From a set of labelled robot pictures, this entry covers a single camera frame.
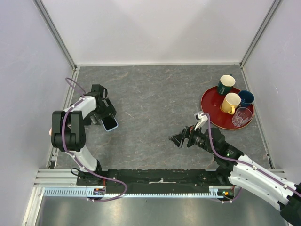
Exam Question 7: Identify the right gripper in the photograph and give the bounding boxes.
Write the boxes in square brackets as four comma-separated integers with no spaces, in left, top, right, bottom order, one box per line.
[168,122,216,155]

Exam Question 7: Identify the blue phone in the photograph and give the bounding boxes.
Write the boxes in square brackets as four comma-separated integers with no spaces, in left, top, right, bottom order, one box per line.
[101,115,119,132]

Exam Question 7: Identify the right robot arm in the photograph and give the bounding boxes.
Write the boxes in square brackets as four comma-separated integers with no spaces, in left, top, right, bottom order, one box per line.
[168,126,301,226]

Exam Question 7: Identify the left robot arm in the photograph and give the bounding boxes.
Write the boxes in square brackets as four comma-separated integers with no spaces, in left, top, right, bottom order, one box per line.
[50,84,118,186]

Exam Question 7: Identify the red round tray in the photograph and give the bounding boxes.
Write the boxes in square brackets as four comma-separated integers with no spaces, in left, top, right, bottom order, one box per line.
[200,86,254,130]

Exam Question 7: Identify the yellow mug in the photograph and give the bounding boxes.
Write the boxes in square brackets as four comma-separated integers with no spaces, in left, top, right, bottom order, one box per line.
[221,93,241,115]

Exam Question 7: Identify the clear glass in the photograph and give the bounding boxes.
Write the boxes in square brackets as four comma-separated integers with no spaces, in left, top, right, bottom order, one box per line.
[232,107,253,127]

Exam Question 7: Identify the dark green mug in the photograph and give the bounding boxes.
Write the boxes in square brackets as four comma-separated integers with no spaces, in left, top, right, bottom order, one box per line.
[217,74,236,96]

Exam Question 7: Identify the dark blue cup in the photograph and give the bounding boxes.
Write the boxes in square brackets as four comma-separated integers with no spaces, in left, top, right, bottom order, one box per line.
[238,90,254,108]

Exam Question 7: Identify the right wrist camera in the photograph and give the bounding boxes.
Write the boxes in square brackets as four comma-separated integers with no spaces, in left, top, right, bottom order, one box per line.
[194,111,208,131]

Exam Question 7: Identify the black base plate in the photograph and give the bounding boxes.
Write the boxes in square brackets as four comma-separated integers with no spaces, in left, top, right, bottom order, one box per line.
[71,168,233,193]

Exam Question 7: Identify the grey cable duct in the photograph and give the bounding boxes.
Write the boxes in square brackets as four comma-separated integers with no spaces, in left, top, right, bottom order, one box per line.
[44,185,233,198]

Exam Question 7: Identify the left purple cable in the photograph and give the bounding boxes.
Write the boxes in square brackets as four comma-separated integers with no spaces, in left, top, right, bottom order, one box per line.
[61,77,129,203]

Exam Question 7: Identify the purple cable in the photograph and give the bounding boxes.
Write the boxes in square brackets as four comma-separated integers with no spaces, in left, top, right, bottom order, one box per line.
[61,77,129,203]
[204,113,301,203]

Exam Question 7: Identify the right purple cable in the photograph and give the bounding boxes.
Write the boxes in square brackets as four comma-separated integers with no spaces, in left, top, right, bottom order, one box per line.
[204,113,301,203]

